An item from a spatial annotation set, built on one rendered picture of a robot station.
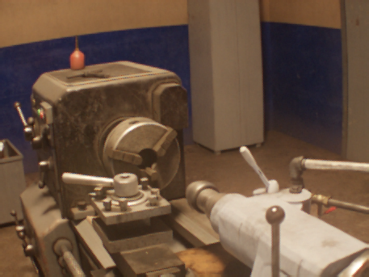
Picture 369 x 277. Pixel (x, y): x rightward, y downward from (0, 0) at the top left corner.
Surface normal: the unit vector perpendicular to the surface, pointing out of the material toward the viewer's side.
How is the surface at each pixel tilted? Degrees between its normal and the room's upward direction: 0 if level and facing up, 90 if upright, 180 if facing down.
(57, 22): 90
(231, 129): 90
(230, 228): 86
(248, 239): 86
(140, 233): 0
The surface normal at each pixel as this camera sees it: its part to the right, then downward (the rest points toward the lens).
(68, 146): 0.45, 0.22
